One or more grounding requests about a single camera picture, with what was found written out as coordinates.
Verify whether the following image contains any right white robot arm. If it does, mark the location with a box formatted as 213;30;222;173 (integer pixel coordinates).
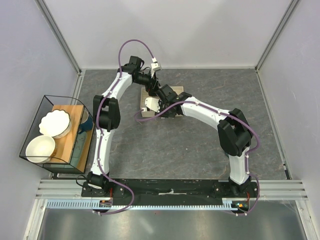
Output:
155;84;253;197

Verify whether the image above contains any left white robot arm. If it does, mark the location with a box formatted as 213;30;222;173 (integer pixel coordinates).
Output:
86;56;162;197

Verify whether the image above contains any blue mug behind arm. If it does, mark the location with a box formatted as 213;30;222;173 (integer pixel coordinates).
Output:
78;110;93;134

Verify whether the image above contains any beige open jewelry box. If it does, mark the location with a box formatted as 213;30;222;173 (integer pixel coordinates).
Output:
140;86;184;118

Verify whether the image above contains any wooden board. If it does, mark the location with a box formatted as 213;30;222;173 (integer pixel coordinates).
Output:
47;104;93;174

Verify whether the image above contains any white scalloped bowl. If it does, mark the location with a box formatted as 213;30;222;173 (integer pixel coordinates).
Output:
38;109;72;139

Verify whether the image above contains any white round bowl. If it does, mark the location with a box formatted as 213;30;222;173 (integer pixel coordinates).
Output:
25;135;57;164

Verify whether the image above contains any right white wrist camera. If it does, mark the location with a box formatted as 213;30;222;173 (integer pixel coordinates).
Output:
141;97;161;113

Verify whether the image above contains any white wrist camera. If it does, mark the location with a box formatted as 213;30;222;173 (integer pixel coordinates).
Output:
141;97;161;113
150;57;162;78

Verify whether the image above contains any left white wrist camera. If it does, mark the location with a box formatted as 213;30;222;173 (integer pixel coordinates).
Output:
150;57;162;78

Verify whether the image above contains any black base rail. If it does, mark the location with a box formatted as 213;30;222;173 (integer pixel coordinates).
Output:
81;176;258;200

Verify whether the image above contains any black wire frame box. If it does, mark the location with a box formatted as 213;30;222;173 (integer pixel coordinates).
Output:
19;95;95;174

